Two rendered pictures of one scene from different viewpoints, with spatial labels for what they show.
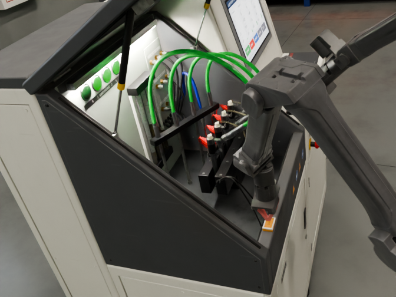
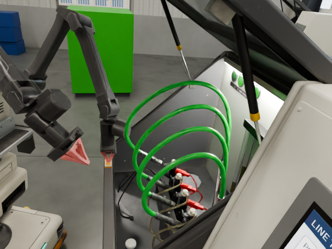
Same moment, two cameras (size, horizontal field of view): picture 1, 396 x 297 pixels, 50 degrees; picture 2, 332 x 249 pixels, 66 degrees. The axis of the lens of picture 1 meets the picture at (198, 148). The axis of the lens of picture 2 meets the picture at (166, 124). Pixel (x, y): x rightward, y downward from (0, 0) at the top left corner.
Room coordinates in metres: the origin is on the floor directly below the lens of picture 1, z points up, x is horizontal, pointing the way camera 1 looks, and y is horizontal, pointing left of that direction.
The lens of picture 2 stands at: (1.79, -0.58, 1.68)
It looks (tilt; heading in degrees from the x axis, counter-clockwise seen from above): 28 degrees down; 139
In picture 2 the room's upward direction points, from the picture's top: 5 degrees clockwise
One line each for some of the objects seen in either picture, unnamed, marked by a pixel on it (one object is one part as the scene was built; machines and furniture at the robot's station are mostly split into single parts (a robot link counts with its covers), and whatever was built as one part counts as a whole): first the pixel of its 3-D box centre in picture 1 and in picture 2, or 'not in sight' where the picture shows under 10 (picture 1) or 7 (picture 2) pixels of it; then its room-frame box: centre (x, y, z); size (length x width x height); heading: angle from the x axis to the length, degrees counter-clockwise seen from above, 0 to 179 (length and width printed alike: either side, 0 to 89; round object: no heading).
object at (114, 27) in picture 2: not in sight; (101, 51); (-2.24, 1.32, 0.65); 0.95 x 0.86 x 1.30; 65
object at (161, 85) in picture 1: (163, 81); not in sight; (1.56, 0.08, 1.20); 0.13 x 0.03 x 0.31; 153
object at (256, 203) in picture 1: (264, 190); (107, 139); (0.93, -0.16, 1.09); 0.10 x 0.07 x 0.07; 154
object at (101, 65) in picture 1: (118, 49); (259, 80); (1.35, 0.19, 1.43); 0.54 x 0.03 x 0.02; 153
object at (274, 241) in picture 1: (284, 198); (109, 214); (1.12, -0.26, 0.87); 0.62 x 0.04 x 0.16; 153
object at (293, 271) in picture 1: (294, 280); not in sight; (1.11, -0.27, 0.45); 0.65 x 0.02 x 0.68; 153
